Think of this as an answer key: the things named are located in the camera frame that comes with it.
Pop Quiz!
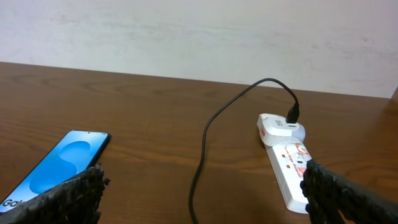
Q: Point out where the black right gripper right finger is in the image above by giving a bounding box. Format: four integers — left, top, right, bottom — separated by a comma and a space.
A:
300, 159, 397, 224

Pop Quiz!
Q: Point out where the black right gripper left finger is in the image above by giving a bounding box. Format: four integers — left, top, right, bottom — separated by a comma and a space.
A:
1, 164, 110, 224

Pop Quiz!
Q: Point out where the white USB wall charger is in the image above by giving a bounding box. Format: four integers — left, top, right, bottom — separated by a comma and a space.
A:
257, 113, 305, 147

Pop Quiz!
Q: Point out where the black USB charging cable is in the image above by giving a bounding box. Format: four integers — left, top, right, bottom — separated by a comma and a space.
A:
188, 77, 300, 224

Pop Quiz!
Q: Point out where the blue Samsung Galaxy smartphone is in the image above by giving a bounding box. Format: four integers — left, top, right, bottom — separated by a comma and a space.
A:
1, 130, 111, 214

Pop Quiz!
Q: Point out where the white power strip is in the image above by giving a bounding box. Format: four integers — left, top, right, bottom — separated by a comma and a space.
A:
266, 143, 312, 214

